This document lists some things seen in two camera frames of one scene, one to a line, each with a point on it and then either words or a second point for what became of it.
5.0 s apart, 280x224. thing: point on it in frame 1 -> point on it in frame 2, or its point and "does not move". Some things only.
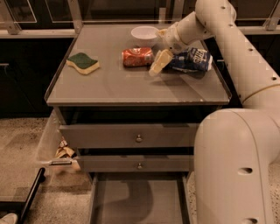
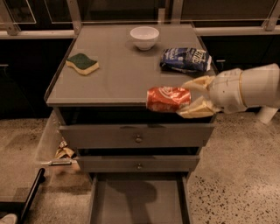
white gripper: x=172 y=39 -> x=226 y=89
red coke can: x=137 y=57 -> x=167 y=99
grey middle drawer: x=136 y=164 does not move
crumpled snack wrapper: x=65 y=151 does not move
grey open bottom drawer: x=138 y=198 does not move
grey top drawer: x=131 y=136 does not move
